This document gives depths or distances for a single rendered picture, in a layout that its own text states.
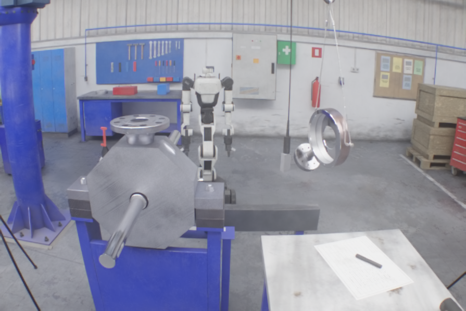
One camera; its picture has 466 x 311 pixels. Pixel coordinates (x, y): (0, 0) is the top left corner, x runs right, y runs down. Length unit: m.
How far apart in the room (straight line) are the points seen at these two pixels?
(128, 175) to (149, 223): 0.24
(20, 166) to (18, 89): 0.72
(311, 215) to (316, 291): 0.73
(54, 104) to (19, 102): 3.91
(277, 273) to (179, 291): 0.58
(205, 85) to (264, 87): 2.79
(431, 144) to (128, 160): 5.14
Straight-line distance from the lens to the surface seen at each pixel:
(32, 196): 3.50
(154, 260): 1.71
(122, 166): 1.49
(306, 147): 2.50
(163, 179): 1.46
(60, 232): 3.54
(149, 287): 1.83
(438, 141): 6.03
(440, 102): 5.91
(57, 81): 7.04
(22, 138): 3.32
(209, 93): 3.66
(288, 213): 1.97
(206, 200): 1.49
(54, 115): 7.18
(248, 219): 1.96
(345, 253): 1.62
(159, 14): 6.85
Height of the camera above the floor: 1.73
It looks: 16 degrees down
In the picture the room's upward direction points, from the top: 1 degrees clockwise
